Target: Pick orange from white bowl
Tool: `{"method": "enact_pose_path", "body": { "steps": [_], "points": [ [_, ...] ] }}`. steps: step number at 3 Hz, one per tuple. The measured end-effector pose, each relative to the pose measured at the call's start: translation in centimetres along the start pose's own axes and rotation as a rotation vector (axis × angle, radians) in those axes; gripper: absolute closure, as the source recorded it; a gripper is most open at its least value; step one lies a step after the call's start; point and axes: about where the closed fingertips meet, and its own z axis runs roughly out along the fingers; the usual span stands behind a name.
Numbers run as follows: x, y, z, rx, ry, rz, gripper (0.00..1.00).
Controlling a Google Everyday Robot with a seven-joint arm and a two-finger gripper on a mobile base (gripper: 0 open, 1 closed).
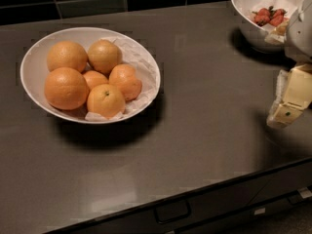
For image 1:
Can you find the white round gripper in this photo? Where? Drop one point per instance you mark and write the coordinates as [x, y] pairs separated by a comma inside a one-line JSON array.
[[299, 36]]

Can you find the large orange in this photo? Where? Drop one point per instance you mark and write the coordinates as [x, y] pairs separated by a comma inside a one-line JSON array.
[[66, 89]]

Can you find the white bowl with strawberries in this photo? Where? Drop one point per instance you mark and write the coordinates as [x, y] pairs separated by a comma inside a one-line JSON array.
[[245, 12]]

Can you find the white paper bowl liner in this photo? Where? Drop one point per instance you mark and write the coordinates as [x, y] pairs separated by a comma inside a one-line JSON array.
[[133, 80]]

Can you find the white bowl with oranges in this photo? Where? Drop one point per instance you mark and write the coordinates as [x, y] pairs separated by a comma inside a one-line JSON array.
[[34, 70]]

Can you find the strawberries on paper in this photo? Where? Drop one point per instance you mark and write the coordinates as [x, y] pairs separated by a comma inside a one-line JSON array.
[[270, 16]]

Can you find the orange at right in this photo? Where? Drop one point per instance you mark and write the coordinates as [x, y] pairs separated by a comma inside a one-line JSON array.
[[124, 77]]

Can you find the orange at front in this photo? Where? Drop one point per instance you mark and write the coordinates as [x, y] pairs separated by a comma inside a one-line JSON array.
[[106, 100]]

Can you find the orange at back centre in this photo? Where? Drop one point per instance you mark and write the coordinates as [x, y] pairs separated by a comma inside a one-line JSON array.
[[103, 56]]

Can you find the small orange in middle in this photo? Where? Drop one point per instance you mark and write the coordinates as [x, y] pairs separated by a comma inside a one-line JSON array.
[[94, 78]]

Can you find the orange at back left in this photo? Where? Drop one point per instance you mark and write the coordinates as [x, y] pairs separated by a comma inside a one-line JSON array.
[[67, 54]]

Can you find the dark drawer with handle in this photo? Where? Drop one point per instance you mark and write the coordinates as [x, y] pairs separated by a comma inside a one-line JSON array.
[[210, 209]]

